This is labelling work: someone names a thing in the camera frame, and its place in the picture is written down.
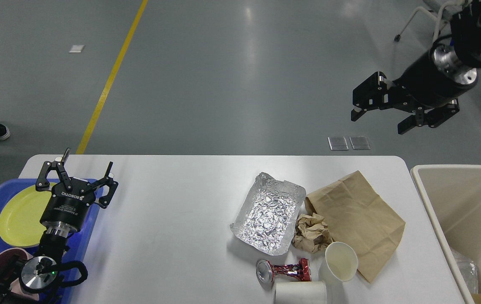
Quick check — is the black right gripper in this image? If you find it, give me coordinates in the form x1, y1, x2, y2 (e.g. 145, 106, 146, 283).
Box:
351, 44, 477, 135

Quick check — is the right metal floor plate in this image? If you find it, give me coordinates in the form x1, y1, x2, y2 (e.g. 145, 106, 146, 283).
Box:
349, 136, 371, 150

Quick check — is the white framed office chair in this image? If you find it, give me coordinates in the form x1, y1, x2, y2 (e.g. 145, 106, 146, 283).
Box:
394, 0, 465, 43

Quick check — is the metal floor plate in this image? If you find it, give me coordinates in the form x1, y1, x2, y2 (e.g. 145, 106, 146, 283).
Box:
349, 136, 371, 150
327, 136, 350, 151

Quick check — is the lying white paper cup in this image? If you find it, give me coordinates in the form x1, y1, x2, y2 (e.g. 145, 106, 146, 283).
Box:
274, 281, 327, 304

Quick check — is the pink mug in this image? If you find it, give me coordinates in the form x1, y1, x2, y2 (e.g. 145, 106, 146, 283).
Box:
0, 247, 39, 301

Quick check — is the clear plastic wrap in bin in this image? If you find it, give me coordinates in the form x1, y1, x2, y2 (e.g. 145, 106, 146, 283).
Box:
451, 248, 478, 293

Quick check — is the upright white paper cup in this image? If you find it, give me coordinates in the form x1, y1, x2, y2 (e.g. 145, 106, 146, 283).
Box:
319, 241, 359, 285

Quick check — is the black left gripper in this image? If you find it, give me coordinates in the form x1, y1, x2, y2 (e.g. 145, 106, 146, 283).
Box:
35, 147, 119, 233

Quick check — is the crumpled brown paper ball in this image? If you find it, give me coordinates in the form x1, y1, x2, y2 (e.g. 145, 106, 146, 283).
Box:
292, 212, 334, 254

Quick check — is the crushed red soda can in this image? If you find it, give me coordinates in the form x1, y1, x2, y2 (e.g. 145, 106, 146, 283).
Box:
255, 258, 312, 285

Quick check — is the white floor marker tag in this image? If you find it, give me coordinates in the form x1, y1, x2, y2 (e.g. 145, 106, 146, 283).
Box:
68, 45, 85, 54

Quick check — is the beige plastic bin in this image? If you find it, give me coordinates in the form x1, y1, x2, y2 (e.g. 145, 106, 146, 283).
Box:
410, 164, 481, 304

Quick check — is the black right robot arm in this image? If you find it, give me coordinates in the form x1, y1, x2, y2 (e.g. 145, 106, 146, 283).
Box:
351, 0, 481, 135

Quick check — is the aluminium foil tray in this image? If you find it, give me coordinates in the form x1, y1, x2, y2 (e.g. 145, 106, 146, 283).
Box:
229, 172, 306, 256

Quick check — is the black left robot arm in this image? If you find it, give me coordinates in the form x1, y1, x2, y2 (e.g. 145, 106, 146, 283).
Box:
0, 148, 118, 304

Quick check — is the brown paper bag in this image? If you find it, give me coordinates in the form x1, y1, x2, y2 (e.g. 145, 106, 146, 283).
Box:
305, 171, 406, 284

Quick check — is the yellow plastic plate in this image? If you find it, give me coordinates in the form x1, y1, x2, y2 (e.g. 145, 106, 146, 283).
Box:
0, 186, 51, 248

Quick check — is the left metal floor plate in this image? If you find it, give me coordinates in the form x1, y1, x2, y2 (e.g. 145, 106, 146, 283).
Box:
327, 136, 350, 151

